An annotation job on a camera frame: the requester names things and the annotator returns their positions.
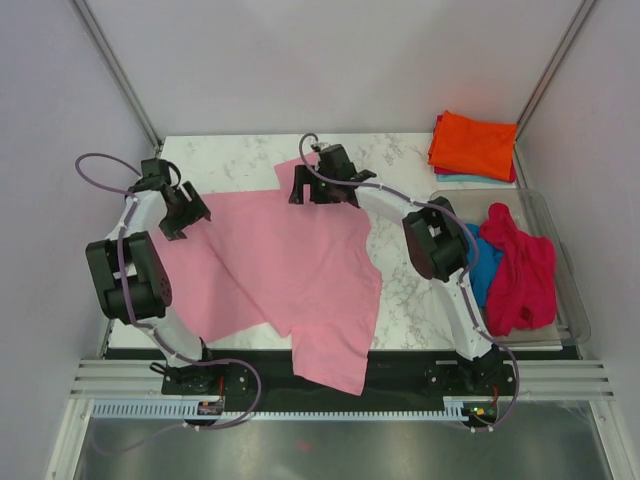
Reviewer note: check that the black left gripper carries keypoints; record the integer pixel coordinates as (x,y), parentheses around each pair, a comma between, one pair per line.
(196,208)

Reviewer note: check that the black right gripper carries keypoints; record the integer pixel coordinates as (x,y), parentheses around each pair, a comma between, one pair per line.
(305,176)

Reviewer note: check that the pink t shirt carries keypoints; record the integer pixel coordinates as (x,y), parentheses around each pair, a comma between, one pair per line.
(303,269)

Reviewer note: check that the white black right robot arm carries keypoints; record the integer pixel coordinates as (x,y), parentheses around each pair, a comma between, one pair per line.
(442,250)

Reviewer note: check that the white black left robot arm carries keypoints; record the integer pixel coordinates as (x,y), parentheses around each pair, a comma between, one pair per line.
(133,286)

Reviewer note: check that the teal folded t shirt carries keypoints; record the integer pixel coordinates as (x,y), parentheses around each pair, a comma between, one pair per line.
(461,178)

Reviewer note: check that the orange folded t shirt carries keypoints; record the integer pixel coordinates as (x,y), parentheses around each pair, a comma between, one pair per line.
(473,147)

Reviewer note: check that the blue crumpled t shirt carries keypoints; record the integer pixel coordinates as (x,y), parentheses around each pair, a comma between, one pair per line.
(485,268)

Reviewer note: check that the crimson crumpled t shirt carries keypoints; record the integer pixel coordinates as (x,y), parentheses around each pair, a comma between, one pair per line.
(522,294)

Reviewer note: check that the clear plastic bin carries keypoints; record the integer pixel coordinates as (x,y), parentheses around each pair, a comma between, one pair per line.
(531,214)

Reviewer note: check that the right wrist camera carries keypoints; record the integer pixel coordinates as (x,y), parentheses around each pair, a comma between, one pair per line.
(332,156)

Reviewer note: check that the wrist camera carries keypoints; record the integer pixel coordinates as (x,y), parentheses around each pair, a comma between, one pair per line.
(160,168)
(332,156)

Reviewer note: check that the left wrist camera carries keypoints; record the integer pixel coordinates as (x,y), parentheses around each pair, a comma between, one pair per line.
(160,168)

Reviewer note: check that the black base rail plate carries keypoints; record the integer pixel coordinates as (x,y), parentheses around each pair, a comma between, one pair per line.
(263,380)

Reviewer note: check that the aluminium front frame rail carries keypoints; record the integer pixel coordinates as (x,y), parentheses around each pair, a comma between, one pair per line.
(540,380)

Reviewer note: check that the left aluminium frame post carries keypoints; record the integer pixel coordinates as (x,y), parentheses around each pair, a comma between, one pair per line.
(106,52)

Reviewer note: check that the aluminium frame post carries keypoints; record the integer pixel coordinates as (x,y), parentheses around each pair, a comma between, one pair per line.
(561,52)
(106,52)

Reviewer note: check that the white slotted cable duct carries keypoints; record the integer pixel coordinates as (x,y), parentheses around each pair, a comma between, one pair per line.
(194,410)

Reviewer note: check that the right aluminium frame post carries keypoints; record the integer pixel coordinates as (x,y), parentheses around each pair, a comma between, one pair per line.
(561,52)

